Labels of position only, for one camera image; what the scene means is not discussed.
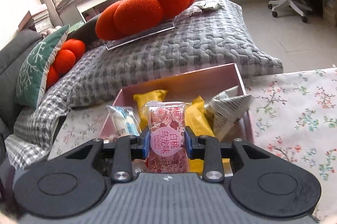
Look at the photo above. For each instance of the yellow snack packet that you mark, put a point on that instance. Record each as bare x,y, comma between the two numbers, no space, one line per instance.
195,119
145,100

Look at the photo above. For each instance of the white blue snack packet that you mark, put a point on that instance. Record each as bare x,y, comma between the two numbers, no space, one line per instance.
123,121

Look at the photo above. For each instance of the small orange pumpkin cushion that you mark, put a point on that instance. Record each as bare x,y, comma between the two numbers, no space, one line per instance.
71,51

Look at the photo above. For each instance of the large orange pumpkin cushion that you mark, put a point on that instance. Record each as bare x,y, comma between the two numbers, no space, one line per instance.
128,17

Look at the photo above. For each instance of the small packet on quilt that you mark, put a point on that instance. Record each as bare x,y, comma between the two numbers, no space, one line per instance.
209,5

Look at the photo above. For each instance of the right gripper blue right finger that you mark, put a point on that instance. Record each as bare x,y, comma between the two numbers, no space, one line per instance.
206,148

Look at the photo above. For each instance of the white newspaper print packet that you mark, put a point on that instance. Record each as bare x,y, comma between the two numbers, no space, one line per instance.
225,110

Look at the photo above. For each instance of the grey sofa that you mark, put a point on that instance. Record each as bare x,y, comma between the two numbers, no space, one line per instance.
15,76

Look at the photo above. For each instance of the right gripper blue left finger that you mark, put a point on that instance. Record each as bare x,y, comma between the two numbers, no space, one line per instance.
126,149

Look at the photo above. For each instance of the green snowflake pillow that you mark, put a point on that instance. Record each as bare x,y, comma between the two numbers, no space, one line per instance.
32,78

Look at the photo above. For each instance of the floral tablecloth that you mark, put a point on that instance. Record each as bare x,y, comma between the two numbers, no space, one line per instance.
293,116

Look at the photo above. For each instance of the grey checked quilt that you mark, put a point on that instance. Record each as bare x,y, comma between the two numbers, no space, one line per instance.
200,40

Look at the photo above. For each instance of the clear acrylic board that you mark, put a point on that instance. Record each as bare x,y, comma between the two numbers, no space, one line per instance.
167,26

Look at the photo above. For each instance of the pink peach oolong snack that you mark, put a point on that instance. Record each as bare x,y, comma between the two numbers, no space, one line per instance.
166,123

